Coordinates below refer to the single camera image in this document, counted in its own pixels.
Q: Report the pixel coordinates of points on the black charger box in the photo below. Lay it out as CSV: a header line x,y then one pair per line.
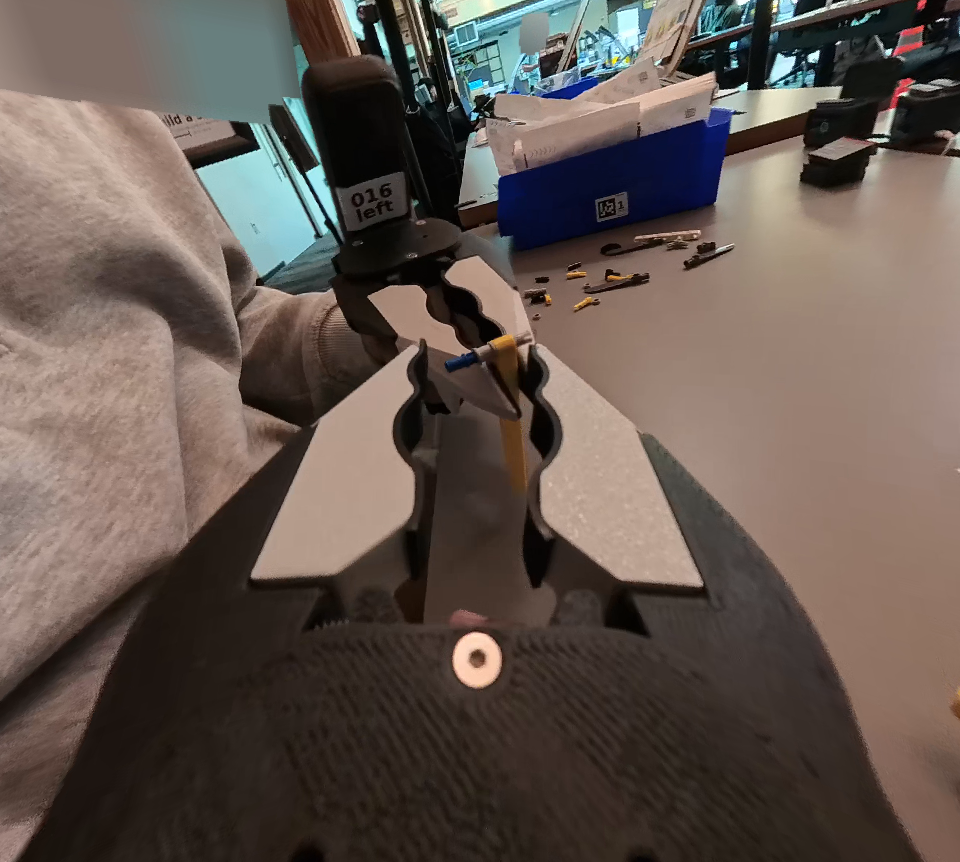
x,y
926,116

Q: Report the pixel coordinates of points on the blue plastic bin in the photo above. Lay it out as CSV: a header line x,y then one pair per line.
x,y
570,194

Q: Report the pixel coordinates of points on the black box with red dot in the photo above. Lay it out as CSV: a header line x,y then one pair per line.
x,y
836,164

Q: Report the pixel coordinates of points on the yellow lego beam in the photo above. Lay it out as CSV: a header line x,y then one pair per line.
x,y
514,449

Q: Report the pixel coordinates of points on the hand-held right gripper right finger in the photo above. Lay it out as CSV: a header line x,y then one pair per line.
x,y
615,502

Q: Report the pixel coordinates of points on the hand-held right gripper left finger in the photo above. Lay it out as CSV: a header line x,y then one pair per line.
x,y
337,494

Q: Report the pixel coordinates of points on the black framed sign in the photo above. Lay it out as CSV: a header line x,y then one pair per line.
x,y
225,148

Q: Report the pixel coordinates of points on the long wooden desk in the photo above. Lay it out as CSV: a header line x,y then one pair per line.
x,y
840,7

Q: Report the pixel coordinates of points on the pile of white paper bags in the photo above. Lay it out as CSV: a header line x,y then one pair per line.
x,y
570,127

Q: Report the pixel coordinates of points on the scattered small lego pieces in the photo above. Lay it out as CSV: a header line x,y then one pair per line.
x,y
619,282

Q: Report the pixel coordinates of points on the person's left forearm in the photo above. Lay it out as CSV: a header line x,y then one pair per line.
x,y
285,352

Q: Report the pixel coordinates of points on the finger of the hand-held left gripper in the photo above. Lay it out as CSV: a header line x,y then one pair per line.
x,y
491,292
397,313

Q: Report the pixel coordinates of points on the blue lego pin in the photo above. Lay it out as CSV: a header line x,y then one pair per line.
x,y
459,363

